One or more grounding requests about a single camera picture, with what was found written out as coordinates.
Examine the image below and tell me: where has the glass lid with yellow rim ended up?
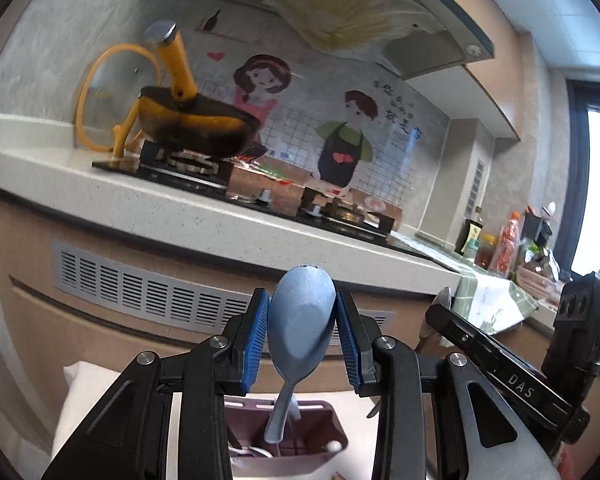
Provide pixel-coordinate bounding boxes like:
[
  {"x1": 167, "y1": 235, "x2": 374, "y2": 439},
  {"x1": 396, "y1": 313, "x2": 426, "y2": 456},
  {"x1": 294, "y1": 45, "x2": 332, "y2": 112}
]
[{"x1": 75, "y1": 44, "x2": 167, "y2": 153}]

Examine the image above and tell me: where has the cartoon wall sticker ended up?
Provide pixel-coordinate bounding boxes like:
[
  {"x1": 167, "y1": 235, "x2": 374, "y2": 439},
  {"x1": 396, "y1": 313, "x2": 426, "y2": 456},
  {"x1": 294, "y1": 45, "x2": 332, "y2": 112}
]
[{"x1": 195, "y1": 10, "x2": 431, "y2": 198}]

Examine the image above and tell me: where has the white wall vent panel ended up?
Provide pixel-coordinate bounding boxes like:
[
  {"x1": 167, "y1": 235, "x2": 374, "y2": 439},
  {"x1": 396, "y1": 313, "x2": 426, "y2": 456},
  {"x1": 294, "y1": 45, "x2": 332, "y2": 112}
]
[{"x1": 464, "y1": 157, "x2": 488, "y2": 216}]

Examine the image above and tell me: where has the green checked towel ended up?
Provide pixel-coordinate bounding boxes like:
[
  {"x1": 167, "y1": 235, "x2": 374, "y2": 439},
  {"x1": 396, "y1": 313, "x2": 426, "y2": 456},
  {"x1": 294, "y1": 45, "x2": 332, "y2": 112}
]
[{"x1": 450, "y1": 260, "x2": 539, "y2": 334}]

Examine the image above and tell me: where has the long grey vent grille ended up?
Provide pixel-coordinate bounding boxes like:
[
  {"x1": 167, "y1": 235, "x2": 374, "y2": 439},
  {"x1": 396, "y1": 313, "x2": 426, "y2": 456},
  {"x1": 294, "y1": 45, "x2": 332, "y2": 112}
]
[{"x1": 51, "y1": 241, "x2": 396, "y2": 333}]

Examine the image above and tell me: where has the yellow lid stand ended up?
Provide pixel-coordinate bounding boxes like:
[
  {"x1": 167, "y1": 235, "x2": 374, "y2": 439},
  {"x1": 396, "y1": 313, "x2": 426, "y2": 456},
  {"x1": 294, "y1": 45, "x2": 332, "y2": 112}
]
[{"x1": 111, "y1": 105, "x2": 142, "y2": 167}]

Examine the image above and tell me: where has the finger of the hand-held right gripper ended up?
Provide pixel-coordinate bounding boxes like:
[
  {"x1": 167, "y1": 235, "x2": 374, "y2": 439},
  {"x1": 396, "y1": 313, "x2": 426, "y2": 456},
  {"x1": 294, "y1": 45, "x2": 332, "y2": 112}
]
[{"x1": 425, "y1": 304, "x2": 501, "y2": 363}]

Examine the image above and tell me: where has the pale plastic rice spoon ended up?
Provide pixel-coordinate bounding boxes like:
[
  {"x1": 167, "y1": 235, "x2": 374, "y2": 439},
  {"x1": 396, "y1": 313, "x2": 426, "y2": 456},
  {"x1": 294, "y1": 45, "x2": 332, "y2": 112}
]
[{"x1": 263, "y1": 264, "x2": 338, "y2": 443}]

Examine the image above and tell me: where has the kitchen counter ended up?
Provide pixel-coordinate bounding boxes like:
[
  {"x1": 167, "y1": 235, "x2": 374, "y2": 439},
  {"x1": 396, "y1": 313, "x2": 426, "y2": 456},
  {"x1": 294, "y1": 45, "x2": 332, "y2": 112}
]
[{"x1": 0, "y1": 112, "x2": 463, "y2": 391}]

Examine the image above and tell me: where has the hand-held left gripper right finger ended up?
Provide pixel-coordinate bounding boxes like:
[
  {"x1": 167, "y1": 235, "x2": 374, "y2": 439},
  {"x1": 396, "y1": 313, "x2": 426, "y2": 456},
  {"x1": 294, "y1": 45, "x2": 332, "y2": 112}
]
[{"x1": 333, "y1": 289, "x2": 563, "y2": 480}]

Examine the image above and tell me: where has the range hood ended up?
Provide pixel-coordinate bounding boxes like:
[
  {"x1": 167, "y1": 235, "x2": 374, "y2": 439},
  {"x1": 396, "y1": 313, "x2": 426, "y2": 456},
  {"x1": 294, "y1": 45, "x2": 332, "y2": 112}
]
[{"x1": 215, "y1": 0, "x2": 496, "y2": 81}]

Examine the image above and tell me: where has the black box holder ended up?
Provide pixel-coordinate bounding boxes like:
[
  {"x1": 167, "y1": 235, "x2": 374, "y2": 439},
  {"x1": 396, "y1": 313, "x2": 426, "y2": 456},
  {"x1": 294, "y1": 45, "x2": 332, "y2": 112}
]
[{"x1": 522, "y1": 202, "x2": 554, "y2": 256}]

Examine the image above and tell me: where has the black gas stove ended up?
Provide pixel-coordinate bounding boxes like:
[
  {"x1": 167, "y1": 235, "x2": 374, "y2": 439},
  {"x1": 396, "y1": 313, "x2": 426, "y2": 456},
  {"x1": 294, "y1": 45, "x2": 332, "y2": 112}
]
[{"x1": 91, "y1": 140, "x2": 431, "y2": 261}]

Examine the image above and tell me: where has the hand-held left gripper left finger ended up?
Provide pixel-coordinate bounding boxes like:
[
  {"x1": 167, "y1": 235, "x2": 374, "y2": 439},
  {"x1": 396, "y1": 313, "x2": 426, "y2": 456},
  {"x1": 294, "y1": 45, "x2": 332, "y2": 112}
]
[{"x1": 40, "y1": 287, "x2": 272, "y2": 480}]

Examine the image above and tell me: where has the dark sauce bottle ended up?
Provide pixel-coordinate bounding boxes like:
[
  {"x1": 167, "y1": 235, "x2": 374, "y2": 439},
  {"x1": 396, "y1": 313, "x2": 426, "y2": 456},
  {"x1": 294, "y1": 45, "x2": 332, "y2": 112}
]
[{"x1": 455, "y1": 205, "x2": 484, "y2": 257}]

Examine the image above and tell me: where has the maroon plastic utensil holder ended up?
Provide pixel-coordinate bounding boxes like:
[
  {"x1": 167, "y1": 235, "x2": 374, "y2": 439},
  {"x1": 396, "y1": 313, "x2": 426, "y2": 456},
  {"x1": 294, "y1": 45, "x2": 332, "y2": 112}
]
[{"x1": 222, "y1": 396, "x2": 351, "y2": 480}]

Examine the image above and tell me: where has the frying pan with yellow handle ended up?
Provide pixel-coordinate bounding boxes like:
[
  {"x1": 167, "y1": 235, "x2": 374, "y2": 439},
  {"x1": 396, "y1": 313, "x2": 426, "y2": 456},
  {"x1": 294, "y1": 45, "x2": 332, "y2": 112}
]
[{"x1": 139, "y1": 20, "x2": 262, "y2": 157}]

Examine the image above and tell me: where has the window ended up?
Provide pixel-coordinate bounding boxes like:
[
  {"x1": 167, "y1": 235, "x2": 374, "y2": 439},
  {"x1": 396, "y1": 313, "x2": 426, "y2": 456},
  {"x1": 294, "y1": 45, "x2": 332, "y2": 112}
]
[{"x1": 570, "y1": 82, "x2": 600, "y2": 281}]

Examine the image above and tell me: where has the small orange bottle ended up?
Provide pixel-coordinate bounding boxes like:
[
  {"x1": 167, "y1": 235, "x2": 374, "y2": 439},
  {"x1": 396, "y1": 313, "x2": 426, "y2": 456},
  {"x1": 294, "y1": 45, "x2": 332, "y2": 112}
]
[{"x1": 475, "y1": 232, "x2": 498, "y2": 269}]

